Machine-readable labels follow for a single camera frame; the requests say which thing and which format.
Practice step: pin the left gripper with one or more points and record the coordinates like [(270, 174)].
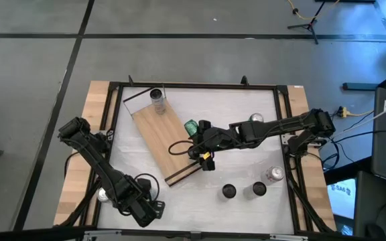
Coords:
[(136, 192)]

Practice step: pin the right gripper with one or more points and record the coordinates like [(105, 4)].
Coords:
[(211, 142)]

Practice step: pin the Celsius Peach Vibe can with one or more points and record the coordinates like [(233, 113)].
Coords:
[(158, 103)]

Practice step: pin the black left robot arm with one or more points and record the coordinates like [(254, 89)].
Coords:
[(89, 150)]

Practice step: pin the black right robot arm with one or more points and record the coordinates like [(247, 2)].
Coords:
[(280, 127)]

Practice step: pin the dark green soda can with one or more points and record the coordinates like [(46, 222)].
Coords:
[(190, 128)]

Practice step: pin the plain silver can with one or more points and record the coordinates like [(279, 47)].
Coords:
[(102, 195)]

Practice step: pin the wooden tray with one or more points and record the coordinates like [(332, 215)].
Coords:
[(159, 134)]

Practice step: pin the green Sprite can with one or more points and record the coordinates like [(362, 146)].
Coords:
[(256, 117)]

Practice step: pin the white can with red print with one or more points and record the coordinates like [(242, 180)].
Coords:
[(273, 174)]

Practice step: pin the black tripod stand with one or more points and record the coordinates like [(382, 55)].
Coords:
[(311, 24)]

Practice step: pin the dark furniture foot bar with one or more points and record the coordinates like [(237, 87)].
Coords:
[(360, 86)]

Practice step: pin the dark grey cabinet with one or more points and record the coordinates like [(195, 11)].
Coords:
[(370, 201)]

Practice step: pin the black table frame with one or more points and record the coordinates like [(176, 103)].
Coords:
[(196, 85)]

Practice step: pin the black rig rail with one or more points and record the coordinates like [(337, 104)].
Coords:
[(45, 234)]

